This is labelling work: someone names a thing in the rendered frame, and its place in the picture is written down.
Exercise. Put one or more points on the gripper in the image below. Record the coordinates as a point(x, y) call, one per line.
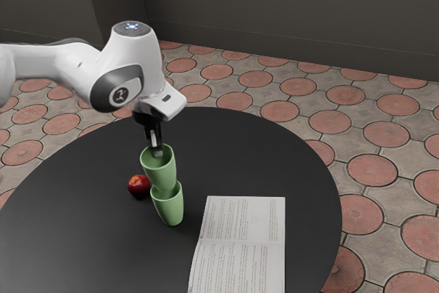
point(145, 121)

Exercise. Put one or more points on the green cup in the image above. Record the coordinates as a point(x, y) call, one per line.
point(168, 209)
point(161, 173)

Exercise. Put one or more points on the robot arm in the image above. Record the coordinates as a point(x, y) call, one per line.
point(130, 53)

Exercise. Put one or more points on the red apple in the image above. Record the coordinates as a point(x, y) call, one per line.
point(138, 186)

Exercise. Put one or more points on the open white printed booklet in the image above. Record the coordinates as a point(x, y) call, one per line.
point(240, 245)

